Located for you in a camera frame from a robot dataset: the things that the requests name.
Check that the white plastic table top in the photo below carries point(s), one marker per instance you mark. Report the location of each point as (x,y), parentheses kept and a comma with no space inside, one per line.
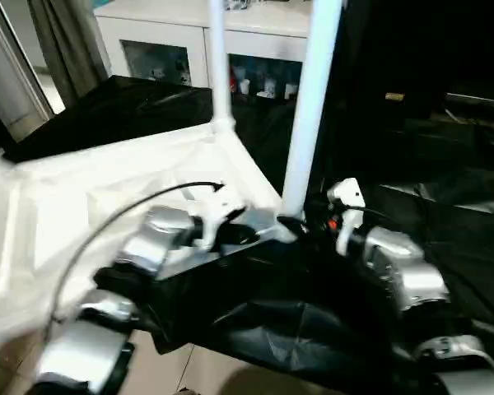
(66,197)

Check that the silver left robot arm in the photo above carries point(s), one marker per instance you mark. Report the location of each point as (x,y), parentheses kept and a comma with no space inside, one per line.
(148,247)

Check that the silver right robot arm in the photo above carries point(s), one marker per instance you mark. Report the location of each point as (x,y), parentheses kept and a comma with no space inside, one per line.
(399,263)

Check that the black table mat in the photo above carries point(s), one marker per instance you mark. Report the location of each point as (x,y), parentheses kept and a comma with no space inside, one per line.
(416,226)

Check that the small beige label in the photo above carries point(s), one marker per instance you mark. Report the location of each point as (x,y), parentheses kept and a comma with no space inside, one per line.
(394,97)

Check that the white glass-door cabinet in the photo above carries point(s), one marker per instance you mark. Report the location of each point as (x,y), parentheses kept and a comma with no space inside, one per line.
(160,24)

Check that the dark grey crumpled bundle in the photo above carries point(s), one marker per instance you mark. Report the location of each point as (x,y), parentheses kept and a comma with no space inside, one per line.
(239,3)

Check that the grey curtain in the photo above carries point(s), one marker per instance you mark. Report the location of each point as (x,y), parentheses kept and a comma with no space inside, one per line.
(66,49)

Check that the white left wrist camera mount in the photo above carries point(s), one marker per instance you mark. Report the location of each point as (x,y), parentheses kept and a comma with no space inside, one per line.
(218,201)

